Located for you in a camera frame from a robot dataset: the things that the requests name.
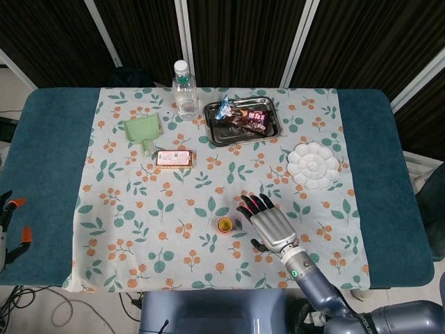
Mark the white metal rack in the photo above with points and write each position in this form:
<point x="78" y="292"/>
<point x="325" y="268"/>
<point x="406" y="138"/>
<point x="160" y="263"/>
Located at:
<point x="420" y="167"/>

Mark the black clamp orange tips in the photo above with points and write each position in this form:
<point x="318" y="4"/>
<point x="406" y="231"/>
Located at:
<point x="15" y="202"/>
<point x="26" y="233"/>

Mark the brown snack bag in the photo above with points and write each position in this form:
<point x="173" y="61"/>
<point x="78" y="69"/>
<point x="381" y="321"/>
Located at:
<point x="253" y="120"/>

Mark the rectangular metal tray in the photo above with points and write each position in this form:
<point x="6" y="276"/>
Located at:
<point x="222" y="135"/>

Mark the black plastic bag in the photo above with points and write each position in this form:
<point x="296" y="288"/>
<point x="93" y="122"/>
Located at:
<point x="302" y="318"/>

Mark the white flower-shaped paint palette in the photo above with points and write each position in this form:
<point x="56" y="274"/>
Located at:
<point x="313" y="166"/>

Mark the light green plastic dustpan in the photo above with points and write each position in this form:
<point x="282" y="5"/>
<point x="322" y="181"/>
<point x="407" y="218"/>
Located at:
<point x="142" y="128"/>

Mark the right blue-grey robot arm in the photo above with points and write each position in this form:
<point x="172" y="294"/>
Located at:
<point x="313" y="288"/>

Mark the orange plastic cup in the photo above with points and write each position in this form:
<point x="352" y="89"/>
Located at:
<point x="219" y="228"/>

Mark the pink plastic cup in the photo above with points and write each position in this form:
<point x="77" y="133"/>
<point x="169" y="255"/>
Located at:
<point x="256" y="201"/>

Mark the white partition post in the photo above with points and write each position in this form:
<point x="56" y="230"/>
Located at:
<point x="17" y="69"/>
<point x="104" y="35"/>
<point x="184" y="31"/>
<point x="417" y="80"/>
<point x="299" y="41"/>

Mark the clear plastic water bottle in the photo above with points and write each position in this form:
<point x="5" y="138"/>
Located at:
<point x="185" y="97"/>

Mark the yellow red card box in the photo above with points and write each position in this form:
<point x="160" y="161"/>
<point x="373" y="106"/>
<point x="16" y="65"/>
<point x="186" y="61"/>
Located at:
<point x="174" y="159"/>

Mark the blue white snack bag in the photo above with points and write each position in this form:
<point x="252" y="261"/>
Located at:
<point x="224" y="108"/>

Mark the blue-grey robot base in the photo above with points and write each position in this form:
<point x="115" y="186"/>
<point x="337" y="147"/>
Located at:
<point x="208" y="309"/>

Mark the floral fruit print tablecloth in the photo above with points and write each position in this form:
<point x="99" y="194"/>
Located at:
<point x="139" y="215"/>

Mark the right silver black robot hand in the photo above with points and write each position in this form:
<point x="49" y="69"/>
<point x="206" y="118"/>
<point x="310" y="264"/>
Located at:
<point x="274" y="229"/>

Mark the teal table cover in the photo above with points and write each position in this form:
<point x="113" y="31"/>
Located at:
<point x="45" y="156"/>

